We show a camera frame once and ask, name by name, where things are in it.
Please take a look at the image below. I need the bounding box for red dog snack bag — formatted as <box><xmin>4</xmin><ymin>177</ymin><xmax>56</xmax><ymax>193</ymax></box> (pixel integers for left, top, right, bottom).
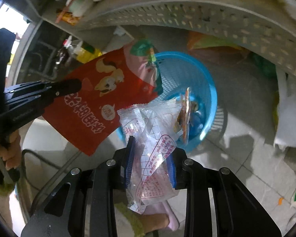
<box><xmin>43</xmin><ymin>39</ymin><xmax>163</xmax><ymax>156</ymax></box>

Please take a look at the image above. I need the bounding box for blue plastic snack bag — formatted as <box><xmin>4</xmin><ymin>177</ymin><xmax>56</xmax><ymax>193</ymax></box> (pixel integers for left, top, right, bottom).
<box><xmin>189</xmin><ymin>101</ymin><xmax>206</xmax><ymax>140</ymax></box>

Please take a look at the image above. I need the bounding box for clear printed plastic wrapper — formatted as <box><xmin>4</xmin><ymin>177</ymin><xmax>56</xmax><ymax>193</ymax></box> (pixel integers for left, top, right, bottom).
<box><xmin>117</xmin><ymin>99</ymin><xmax>183</xmax><ymax>214</ymax></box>

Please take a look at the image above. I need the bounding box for blue plastic trash basket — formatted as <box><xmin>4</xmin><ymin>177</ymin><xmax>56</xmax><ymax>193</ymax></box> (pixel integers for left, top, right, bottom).
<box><xmin>116</xmin><ymin>51</ymin><xmax>218</xmax><ymax>153</ymax></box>

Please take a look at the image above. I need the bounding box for person left hand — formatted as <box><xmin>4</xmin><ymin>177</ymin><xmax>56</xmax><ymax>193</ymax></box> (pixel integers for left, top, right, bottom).
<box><xmin>0</xmin><ymin>130</ymin><xmax>22</xmax><ymax>170</ymax></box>

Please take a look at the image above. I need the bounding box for yellow oil bottle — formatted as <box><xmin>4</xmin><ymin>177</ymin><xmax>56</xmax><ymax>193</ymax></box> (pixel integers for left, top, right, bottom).
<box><xmin>72</xmin><ymin>40</ymin><xmax>103</xmax><ymax>64</ymax></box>

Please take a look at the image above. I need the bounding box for grey perforated shelf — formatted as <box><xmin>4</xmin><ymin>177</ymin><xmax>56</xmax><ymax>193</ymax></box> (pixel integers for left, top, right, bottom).
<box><xmin>41</xmin><ymin>0</ymin><xmax>296</xmax><ymax>89</ymax></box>

